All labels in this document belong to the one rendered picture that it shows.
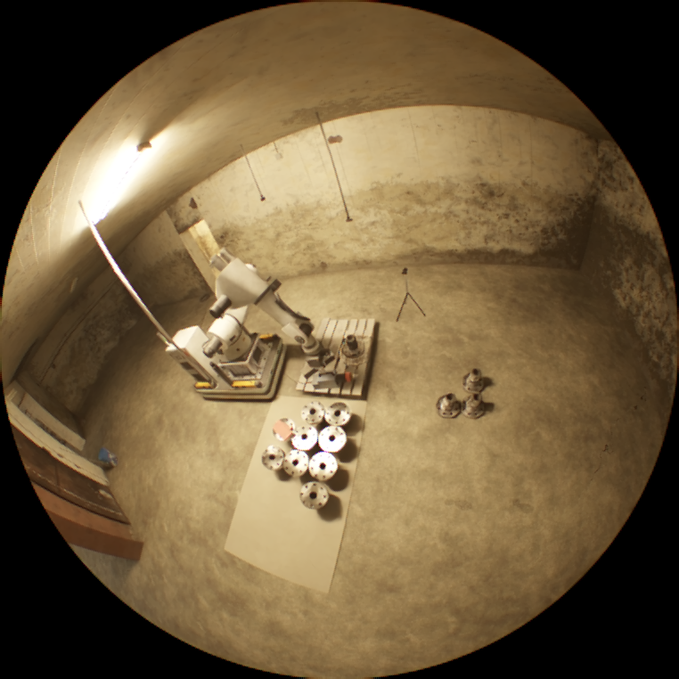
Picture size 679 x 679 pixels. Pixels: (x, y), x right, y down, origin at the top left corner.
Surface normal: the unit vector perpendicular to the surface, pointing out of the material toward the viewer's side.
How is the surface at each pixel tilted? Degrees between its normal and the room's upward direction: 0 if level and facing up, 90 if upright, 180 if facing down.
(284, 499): 0
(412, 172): 90
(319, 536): 0
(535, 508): 0
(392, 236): 90
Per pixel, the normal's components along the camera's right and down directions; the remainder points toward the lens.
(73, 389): 0.94, 0.00
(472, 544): -0.25, -0.68
